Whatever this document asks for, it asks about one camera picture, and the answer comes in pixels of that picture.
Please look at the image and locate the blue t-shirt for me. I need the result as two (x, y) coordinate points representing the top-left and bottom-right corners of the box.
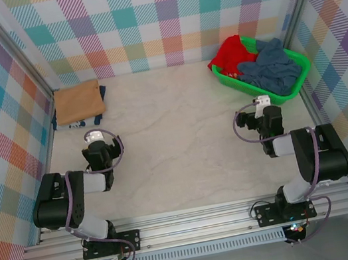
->
(232, 33), (306, 103)

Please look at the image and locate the navy printed folded t-shirt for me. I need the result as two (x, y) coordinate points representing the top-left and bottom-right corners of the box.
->
(46, 84), (114, 134)

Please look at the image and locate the green plastic basket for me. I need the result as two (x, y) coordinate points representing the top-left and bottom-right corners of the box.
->
(206, 25), (317, 117)

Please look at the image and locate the tan folded t-shirt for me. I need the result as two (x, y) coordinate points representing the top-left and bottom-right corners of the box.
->
(50, 78), (108, 127)

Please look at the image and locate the red t-shirt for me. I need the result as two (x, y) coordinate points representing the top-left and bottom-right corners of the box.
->
(203, 31), (262, 82)

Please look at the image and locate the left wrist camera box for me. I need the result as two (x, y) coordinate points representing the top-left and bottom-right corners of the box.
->
(83, 127), (105, 145)

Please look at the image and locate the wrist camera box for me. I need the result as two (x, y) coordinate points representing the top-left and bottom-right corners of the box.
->
(83, 127), (105, 145)
(253, 94), (274, 119)

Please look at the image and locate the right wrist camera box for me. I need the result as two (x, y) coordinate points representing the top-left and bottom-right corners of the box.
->
(253, 94), (274, 119)

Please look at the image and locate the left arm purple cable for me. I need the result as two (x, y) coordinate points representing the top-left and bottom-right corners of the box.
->
(48, 125), (145, 260)

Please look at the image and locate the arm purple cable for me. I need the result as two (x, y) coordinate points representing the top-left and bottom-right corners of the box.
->
(230, 94), (338, 252)
(48, 125), (145, 260)

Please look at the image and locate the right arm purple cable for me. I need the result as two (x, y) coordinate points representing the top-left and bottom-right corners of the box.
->
(230, 94), (338, 252)

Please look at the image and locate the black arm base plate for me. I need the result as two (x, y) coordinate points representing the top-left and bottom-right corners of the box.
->
(253, 194), (318, 229)
(80, 228), (144, 260)

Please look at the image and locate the aluminium mounting rail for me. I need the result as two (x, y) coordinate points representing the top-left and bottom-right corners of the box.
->
(13, 176), (348, 260)

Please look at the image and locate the white slotted cable duct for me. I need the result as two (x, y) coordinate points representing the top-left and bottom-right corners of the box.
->
(114, 229), (289, 260)

